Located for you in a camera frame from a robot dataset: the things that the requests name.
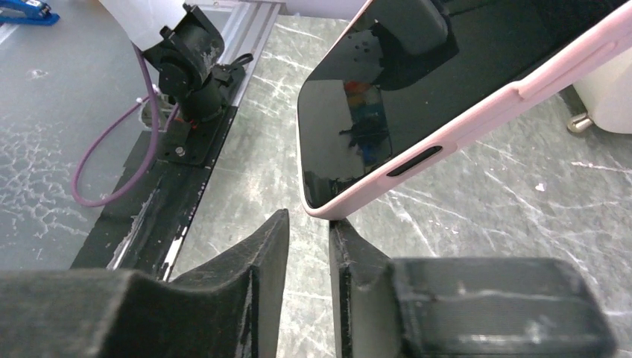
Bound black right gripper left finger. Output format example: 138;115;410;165
1;209;290;357

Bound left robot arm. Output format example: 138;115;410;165
102;0;253;127

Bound cream round cylinder box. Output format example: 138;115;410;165
567;49;631;134

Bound blue tool on floor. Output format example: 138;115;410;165
1;0;60;26

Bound phone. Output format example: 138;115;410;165
297;1;631;221

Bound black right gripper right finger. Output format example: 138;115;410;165
329;220;618;357

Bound aluminium frame rail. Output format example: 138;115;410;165
193;0;285;107

